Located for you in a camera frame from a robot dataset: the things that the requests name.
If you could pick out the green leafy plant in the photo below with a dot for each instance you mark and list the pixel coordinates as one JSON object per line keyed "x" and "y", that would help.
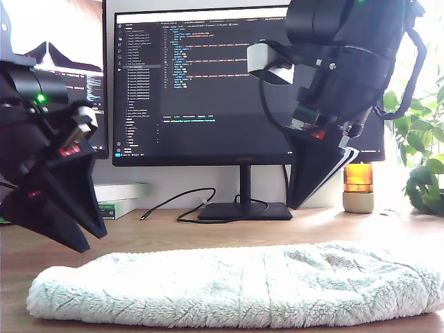
{"x": 419, "y": 189}

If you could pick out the smaller black monitor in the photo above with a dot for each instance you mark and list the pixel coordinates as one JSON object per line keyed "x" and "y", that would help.
{"x": 97, "y": 114}

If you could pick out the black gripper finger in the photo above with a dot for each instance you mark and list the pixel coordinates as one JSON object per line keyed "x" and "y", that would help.
{"x": 79, "y": 187}
{"x": 45, "y": 215}

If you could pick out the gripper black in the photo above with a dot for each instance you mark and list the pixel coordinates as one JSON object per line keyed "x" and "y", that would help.
{"x": 347, "y": 83}

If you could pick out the pale green fluffy tea towel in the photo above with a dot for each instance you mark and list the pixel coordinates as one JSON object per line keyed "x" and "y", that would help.
{"x": 222, "y": 291}

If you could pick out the white flat box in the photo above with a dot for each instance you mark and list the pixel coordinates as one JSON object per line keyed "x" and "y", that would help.
{"x": 121, "y": 190}

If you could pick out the large black monitor with stand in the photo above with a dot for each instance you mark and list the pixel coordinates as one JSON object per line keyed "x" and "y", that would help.
{"x": 208, "y": 104}

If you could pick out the pale pot with amber glass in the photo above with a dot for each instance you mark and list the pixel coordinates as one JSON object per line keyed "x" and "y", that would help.
{"x": 359, "y": 203}

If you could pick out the white box with green label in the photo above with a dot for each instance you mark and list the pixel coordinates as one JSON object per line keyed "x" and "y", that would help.
{"x": 118, "y": 209}

